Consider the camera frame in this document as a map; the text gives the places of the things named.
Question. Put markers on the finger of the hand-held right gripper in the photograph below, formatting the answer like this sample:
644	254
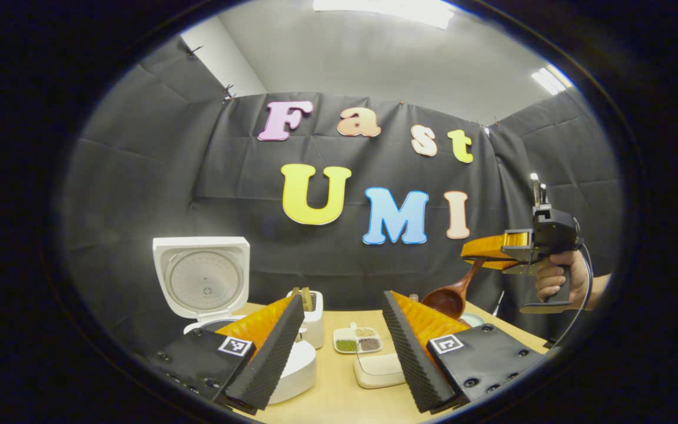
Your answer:
492	246
501	265

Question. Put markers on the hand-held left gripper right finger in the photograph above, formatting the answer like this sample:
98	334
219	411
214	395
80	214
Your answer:
415	359

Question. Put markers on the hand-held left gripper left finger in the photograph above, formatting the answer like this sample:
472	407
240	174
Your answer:
271	359

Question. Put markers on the clear tray of rice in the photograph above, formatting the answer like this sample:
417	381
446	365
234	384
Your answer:
379	371

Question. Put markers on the brown wooden spoon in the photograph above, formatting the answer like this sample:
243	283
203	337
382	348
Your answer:
445	300

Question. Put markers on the white rice cooker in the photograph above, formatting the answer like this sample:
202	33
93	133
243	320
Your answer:
203	282

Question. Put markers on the white toaster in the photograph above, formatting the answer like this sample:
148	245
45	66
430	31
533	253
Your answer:
315	324

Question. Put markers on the divided dish of grains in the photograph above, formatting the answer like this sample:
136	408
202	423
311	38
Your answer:
358	340

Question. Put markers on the plate with meat slices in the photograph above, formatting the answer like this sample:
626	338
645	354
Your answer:
473	320

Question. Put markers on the brown bread slice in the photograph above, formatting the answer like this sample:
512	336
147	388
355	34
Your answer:
308	297
298	292

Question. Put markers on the small ceiling light panel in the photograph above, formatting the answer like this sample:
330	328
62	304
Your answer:
551	79

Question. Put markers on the black backdrop cloth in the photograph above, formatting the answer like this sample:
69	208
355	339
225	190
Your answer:
139	194

